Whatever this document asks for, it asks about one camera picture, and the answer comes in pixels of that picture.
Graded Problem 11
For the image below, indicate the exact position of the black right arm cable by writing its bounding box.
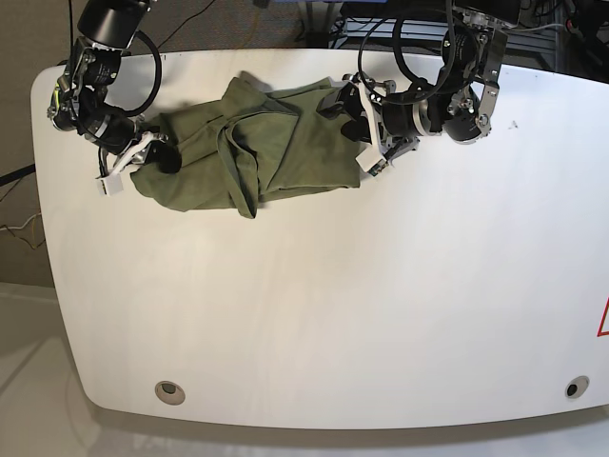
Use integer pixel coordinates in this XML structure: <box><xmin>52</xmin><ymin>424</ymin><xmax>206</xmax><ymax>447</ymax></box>
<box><xmin>99</xmin><ymin>28</ymin><xmax>163</xmax><ymax>118</ymax></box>

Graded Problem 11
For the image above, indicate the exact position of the red warning triangle sticker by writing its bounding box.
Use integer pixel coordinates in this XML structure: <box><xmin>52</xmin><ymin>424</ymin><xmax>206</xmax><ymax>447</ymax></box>
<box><xmin>597</xmin><ymin>300</ymin><xmax>609</xmax><ymax>337</ymax></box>

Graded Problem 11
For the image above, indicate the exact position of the right table grommet hole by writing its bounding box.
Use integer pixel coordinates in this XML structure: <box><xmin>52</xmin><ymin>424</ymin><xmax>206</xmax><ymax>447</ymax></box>
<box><xmin>565</xmin><ymin>376</ymin><xmax>590</xmax><ymax>399</ymax></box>

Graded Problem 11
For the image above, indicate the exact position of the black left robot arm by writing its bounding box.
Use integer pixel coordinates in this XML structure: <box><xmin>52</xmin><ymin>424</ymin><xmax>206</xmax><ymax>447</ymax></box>
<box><xmin>317</xmin><ymin>1</ymin><xmax>521</xmax><ymax>152</ymax></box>

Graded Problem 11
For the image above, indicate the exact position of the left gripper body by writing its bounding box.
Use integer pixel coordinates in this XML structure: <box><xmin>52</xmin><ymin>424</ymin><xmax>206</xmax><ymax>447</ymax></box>
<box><xmin>380</xmin><ymin>80</ymin><xmax>445</xmax><ymax>142</ymax></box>

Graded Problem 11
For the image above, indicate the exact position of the table grommet hole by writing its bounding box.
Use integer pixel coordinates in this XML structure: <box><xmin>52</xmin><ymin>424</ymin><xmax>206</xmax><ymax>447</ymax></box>
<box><xmin>154</xmin><ymin>381</ymin><xmax>186</xmax><ymax>406</ymax></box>
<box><xmin>565</xmin><ymin>376</ymin><xmax>590</xmax><ymax>399</ymax></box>

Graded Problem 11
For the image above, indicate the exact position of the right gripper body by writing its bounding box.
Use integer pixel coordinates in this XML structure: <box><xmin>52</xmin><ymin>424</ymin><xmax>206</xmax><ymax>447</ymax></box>
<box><xmin>75</xmin><ymin>113</ymin><xmax>160</xmax><ymax>165</ymax></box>

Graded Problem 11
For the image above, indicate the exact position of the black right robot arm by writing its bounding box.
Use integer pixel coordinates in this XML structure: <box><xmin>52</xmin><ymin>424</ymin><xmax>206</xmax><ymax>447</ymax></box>
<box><xmin>48</xmin><ymin>1</ymin><xmax>182</xmax><ymax>177</ymax></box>

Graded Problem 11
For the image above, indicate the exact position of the olive green T-shirt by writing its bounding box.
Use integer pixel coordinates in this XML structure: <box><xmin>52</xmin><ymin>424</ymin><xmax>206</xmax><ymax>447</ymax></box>
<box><xmin>130</xmin><ymin>75</ymin><xmax>361</xmax><ymax>219</ymax></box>

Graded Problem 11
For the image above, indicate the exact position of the left table grommet hole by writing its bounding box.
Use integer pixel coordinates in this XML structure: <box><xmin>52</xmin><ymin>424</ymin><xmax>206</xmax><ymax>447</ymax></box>
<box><xmin>154</xmin><ymin>381</ymin><xmax>186</xmax><ymax>406</ymax></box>

